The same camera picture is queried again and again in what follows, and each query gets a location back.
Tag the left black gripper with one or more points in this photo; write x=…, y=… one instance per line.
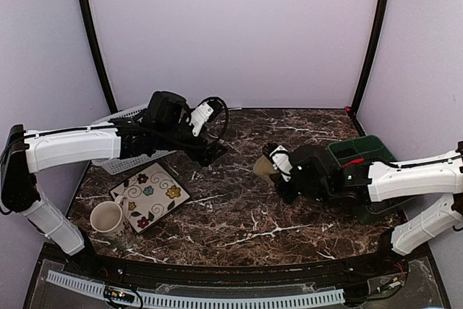
x=209, y=154

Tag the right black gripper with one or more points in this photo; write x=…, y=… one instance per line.
x=287, y=196

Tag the olive green cloth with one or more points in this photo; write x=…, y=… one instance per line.
x=264, y=169

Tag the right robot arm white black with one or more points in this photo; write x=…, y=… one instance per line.
x=439, y=174

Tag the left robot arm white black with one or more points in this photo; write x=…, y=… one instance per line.
x=29, y=152

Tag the red rolled cloth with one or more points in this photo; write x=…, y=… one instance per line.
x=352, y=162

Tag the green divided organizer box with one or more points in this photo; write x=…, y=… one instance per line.
x=372, y=148

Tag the floral square ceramic plate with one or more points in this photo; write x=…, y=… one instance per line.
x=151, y=194

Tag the beige floral mug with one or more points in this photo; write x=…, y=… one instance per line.
x=109, y=219

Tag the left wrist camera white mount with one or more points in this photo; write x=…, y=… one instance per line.
x=199, y=116

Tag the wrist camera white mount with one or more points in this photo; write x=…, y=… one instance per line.
x=199, y=116
x=280, y=160

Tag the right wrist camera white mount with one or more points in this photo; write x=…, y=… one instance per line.
x=280, y=160

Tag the left black frame post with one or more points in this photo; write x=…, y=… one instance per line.
x=95, y=50

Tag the black frame post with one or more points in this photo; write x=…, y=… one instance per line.
x=367, y=66
x=95, y=50

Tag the black front table rail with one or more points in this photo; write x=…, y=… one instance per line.
x=139, y=270

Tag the white slotted cable duct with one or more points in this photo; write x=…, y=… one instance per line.
x=142, y=299

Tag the right black frame post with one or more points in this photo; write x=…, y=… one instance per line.
x=367, y=66

